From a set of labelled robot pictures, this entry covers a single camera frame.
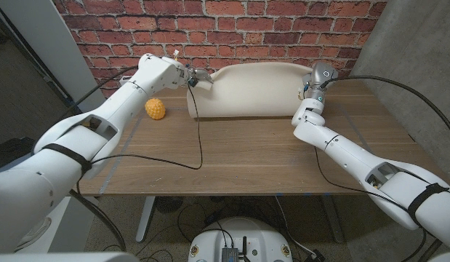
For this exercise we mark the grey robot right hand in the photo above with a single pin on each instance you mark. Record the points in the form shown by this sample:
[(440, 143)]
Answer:
[(322, 74)]

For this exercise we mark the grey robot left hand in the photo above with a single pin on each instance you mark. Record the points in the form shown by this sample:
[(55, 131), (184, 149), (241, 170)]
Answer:
[(200, 74)]

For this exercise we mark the cream memory foam sheet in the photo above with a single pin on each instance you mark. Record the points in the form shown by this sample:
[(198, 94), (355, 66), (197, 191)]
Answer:
[(246, 91)]

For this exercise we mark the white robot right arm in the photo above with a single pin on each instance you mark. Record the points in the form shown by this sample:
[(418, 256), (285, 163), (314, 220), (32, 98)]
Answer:
[(355, 160)]

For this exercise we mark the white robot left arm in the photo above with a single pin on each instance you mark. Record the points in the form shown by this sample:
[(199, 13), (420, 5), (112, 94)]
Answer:
[(35, 182)]

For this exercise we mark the yellow toy pineapple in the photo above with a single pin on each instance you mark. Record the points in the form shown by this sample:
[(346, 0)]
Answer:
[(155, 108)]

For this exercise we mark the red brick printed backdrop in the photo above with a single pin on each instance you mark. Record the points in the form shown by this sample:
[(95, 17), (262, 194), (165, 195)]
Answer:
[(210, 36)]

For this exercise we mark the black round floor object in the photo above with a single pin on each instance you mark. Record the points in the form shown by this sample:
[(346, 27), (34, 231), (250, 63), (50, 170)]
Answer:
[(168, 204)]

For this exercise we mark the grey table leg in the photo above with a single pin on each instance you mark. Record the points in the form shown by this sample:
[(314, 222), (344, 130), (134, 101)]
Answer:
[(333, 222)]

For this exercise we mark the white table leg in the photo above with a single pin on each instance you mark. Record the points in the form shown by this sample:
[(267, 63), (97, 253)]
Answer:
[(144, 222)]

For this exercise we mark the white robot torso base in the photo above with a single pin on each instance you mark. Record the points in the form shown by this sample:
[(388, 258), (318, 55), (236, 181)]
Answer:
[(257, 236)]

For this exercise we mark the black antenna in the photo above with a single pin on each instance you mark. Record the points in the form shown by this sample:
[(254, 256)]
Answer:
[(244, 247)]

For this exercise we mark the small grey electronics box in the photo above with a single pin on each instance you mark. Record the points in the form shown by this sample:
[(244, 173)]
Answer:
[(230, 254)]

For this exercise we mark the black bag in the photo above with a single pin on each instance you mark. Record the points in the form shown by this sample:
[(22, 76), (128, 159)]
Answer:
[(6, 153)]

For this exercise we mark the white wall panel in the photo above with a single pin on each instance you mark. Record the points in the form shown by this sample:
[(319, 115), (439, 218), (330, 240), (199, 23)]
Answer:
[(46, 43)]

